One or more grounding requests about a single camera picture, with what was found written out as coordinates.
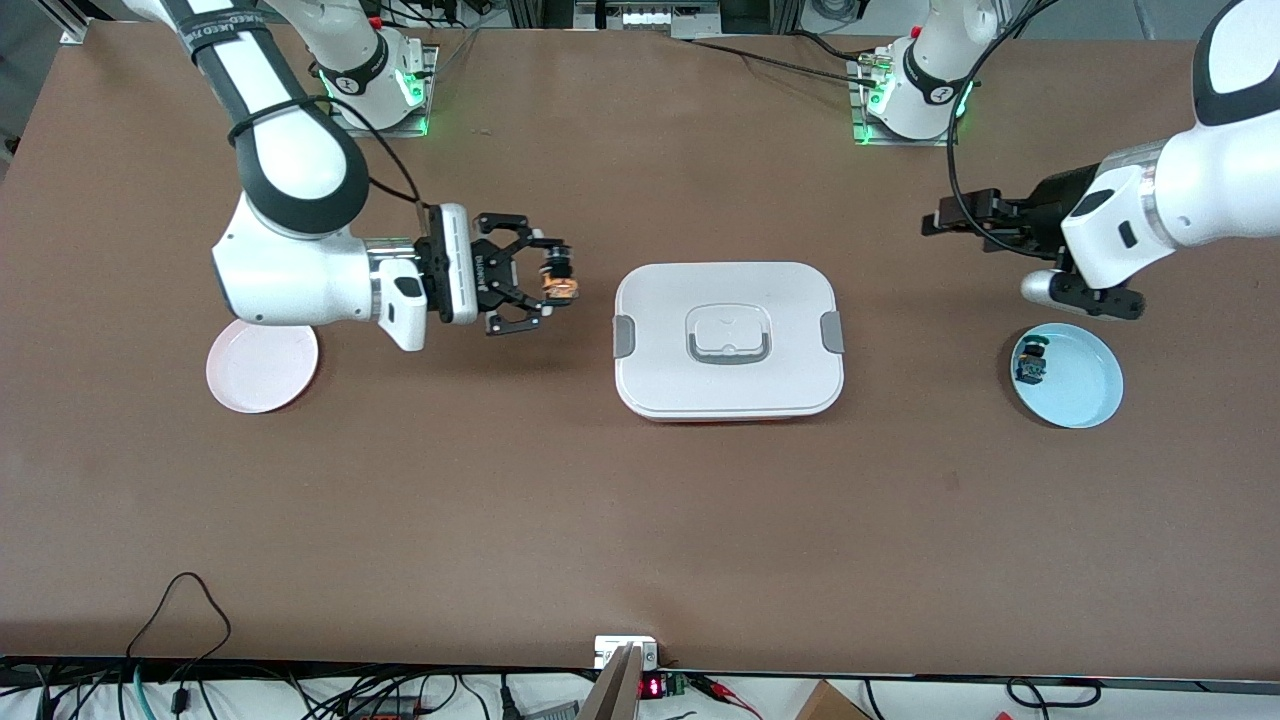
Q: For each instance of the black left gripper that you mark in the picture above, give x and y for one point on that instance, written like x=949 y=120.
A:
x=1052 y=203

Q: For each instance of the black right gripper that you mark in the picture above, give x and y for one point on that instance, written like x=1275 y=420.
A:
x=489 y=272

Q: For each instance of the orange push-button switch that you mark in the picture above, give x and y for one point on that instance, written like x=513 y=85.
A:
x=560 y=283

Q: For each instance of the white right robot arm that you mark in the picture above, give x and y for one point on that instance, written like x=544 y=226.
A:
x=290 y=270

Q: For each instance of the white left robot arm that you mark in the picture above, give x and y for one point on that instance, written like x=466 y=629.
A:
x=1200 y=190

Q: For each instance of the white lidded storage box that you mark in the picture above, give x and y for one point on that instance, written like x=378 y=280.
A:
x=730 y=380

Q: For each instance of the brown cardboard box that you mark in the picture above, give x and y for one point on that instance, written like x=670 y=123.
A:
x=830 y=705

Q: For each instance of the small blue black object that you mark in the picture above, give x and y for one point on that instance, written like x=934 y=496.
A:
x=1031 y=365

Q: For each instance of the light blue round plate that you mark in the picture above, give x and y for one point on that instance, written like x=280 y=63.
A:
x=1080 y=380

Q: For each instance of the pink round plate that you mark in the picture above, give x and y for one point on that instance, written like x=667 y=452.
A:
x=260 y=368

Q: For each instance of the small white device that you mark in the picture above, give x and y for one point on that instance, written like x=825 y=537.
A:
x=615 y=648

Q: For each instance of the grey aluminium profile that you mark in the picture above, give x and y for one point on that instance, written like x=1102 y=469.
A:
x=612 y=690

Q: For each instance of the red digit display module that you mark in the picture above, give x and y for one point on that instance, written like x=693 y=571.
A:
x=655 y=687

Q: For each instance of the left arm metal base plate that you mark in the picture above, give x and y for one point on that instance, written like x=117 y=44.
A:
x=862 y=110

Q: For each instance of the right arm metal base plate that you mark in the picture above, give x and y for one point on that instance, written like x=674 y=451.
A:
x=420 y=90

